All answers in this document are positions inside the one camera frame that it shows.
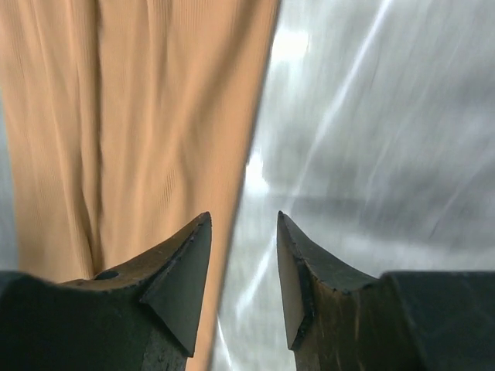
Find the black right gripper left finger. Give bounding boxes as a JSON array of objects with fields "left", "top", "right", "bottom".
[{"left": 96, "top": 212, "right": 212, "bottom": 370}]

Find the orange garment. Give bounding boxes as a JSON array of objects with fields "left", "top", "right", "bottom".
[{"left": 1, "top": 1, "right": 279, "bottom": 370}]

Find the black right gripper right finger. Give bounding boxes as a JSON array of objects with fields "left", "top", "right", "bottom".
[{"left": 277, "top": 213, "right": 418, "bottom": 370}]

